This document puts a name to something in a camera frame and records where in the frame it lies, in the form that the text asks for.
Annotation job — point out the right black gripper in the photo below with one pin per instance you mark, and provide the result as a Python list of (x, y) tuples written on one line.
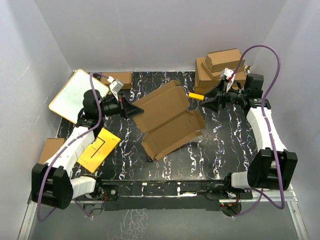
[(219, 96)]

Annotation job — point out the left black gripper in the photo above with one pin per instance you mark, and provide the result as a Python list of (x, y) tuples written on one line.
[(131, 109)]

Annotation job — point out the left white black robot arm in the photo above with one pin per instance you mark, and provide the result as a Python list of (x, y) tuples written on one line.
[(67, 160)]

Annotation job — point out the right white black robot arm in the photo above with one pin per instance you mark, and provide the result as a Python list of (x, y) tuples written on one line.
[(273, 166)]

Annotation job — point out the large stacked cardboard box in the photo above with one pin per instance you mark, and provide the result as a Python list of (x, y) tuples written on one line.
[(203, 80)]

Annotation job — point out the top small stacked cardboard box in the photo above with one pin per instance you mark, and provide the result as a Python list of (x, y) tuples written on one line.
[(217, 61)]

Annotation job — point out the small yellow block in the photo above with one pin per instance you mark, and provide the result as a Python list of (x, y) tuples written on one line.
[(195, 96)]

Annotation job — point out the yellow card with black drawing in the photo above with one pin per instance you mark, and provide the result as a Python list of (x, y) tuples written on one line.
[(94, 155)]

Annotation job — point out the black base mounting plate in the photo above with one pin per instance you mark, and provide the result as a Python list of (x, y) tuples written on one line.
[(210, 195)]

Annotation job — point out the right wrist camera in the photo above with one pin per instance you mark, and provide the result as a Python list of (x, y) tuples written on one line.
[(228, 77)]

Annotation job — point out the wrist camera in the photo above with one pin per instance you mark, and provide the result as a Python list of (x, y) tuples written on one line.
[(228, 77), (116, 86)]

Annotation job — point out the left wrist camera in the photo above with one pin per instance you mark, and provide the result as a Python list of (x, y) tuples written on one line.
[(116, 86)]

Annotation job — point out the white board with wooden frame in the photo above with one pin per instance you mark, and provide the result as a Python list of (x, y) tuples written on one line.
[(69, 101)]

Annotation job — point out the aluminium frame rail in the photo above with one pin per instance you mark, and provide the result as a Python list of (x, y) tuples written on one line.
[(158, 210)]

